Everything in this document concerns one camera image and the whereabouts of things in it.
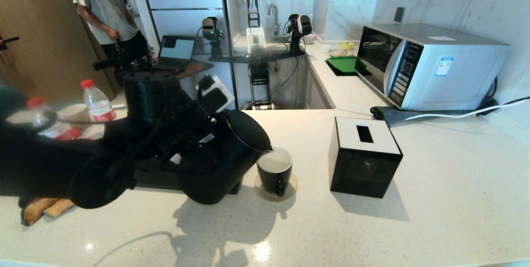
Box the open laptop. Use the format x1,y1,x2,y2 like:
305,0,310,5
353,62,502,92
157,35,196,71

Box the black rectangular tray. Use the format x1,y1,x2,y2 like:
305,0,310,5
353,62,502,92
132,171,243,195

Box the grey and tan glove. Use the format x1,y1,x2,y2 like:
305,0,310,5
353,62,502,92
21,197,76,226

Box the white black robot arm joint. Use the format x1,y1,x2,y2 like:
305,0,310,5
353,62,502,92
286,14,313,54

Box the water bottle red cap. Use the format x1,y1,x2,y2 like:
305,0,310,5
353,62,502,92
27,96,69,140
81,79,118,123

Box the black tissue box silver lid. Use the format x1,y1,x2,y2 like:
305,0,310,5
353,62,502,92
328,117,404,199

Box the brown wooden door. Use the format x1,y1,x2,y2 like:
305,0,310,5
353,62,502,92
0,0,116,102

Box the chrome faucet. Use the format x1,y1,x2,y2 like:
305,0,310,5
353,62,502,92
267,4,280,36

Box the black door handle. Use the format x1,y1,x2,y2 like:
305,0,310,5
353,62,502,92
0,35,20,51

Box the person in grey shirt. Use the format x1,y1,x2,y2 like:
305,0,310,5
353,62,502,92
72,0,149,63

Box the silver microwave oven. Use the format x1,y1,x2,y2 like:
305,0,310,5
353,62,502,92
355,24,511,111

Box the thick white cable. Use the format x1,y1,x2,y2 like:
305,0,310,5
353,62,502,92
406,99,530,121

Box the brown wooden desk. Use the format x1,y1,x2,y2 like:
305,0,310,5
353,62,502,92
174,61,214,94

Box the black microwave power cable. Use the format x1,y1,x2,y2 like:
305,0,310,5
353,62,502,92
480,76,530,112

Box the teal chair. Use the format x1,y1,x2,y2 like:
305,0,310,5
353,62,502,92
0,85,26,115

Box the black mug white inside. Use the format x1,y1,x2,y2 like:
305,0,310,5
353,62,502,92
257,147,294,197

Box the brown paper cup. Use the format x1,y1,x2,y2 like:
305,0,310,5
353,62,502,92
58,103,91,124

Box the robot arm joint green light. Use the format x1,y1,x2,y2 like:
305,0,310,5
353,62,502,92
201,17,226,60

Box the black electric kettle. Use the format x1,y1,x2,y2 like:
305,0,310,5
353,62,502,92
176,109,274,206

